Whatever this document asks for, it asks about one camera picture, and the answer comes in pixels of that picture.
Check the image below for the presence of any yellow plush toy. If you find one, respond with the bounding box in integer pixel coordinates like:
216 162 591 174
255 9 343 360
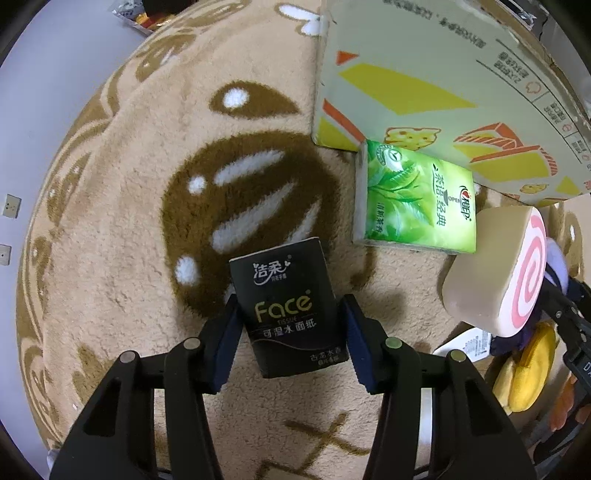
491 320 562 416

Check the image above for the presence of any printed cardboard box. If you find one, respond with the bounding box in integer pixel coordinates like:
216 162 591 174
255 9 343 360
311 0 591 208

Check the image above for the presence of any white label tag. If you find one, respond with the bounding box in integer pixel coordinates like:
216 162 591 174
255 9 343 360
432 323 498 366

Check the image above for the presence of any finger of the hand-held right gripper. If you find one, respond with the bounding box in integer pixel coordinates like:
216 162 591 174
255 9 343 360
540 273 591 324

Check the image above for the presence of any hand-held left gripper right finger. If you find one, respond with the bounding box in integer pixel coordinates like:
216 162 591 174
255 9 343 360
339 294 537 480

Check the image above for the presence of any orange plush toy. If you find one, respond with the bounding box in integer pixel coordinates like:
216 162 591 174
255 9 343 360
549 375 581 432

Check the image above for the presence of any black tissue pack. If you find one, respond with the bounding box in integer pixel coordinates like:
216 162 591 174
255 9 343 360
229 237 348 379

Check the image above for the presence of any pile of snack packets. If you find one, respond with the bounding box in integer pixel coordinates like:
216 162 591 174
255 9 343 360
110 0 178 36

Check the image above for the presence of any beige brown patterned rug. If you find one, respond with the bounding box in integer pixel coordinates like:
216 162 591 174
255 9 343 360
17 0 583 480

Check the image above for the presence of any green tissue pack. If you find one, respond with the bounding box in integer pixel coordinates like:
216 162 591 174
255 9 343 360
353 140 478 255

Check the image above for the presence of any pink swirl roll cake plush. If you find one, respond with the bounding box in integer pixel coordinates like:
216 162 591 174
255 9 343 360
442 206 549 337

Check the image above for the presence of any purple and white plush toy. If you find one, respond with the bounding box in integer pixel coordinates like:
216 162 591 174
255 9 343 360
544 235 575 292

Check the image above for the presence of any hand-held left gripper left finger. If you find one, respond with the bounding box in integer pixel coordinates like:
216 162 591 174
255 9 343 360
49 295 241 480

